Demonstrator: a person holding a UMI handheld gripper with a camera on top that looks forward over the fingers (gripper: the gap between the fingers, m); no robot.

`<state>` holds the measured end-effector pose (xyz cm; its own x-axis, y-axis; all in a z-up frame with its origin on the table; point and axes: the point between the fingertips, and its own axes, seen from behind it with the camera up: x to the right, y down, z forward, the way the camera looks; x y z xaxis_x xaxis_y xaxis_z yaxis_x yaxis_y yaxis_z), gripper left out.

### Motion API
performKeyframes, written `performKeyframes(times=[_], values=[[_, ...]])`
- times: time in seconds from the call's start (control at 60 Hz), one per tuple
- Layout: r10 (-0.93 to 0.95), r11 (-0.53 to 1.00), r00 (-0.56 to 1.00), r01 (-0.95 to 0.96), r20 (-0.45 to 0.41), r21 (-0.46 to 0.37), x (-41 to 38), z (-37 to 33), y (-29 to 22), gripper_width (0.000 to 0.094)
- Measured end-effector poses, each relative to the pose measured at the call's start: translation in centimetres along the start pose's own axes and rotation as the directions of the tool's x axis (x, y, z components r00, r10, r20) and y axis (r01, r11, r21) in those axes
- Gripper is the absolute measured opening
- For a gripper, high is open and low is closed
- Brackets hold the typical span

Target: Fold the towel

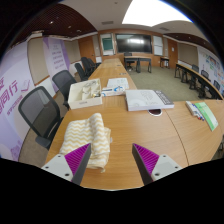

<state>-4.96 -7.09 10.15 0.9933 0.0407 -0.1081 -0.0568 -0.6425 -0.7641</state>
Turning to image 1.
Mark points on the large wall television screen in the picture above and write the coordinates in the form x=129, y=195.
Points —
x=133, y=43

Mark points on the purple printed wall banner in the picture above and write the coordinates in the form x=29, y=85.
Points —
x=56, y=60

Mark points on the thick white book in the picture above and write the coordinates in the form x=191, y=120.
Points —
x=143, y=100

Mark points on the brown wooden door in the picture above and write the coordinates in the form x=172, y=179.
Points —
x=172, y=53

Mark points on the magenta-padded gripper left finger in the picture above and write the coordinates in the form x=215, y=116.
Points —
x=63, y=166

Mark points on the group of black office chairs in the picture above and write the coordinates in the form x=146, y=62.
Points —
x=86, y=66

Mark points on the plain white wall whiteboard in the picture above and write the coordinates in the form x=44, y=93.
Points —
x=158, y=45

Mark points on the wall whiteboard with green print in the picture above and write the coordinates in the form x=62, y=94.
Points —
x=107, y=45

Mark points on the large bright ceiling light panel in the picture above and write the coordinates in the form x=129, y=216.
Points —
x=153, y=11

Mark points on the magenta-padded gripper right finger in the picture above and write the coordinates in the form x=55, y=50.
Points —
x=160, y=166

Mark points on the green booklet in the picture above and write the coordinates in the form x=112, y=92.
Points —
x=208, y=116

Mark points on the printed white paper sheets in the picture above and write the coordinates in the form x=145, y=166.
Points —
x=118, y=82

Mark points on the small dark round disc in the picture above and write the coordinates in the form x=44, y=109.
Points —
x=155, y=112

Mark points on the black mesh office chair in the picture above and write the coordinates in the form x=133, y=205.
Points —
x=36, y=110
x=63, y=81

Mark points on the long curved table with chairs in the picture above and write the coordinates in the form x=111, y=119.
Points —
x=196, y=78

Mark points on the open white cardboard box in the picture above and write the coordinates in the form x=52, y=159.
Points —
x=83, y=103

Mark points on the yellow white zigzag towel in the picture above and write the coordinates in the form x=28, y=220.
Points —
x=83, y=133

